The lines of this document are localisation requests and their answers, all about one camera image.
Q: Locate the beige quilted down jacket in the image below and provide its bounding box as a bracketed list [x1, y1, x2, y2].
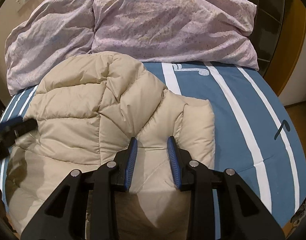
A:
[5, 51, 215, 239]

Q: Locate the blue white striped bedsheet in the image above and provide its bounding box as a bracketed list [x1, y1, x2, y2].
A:
[0, 62, 306, 239]

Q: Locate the lilac crumpled duvet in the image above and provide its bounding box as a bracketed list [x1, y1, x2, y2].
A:
[5, 0, 259, 95]

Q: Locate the dark wooden shelf unit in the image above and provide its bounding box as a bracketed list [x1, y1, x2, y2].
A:
[249, 0, 306, 95]

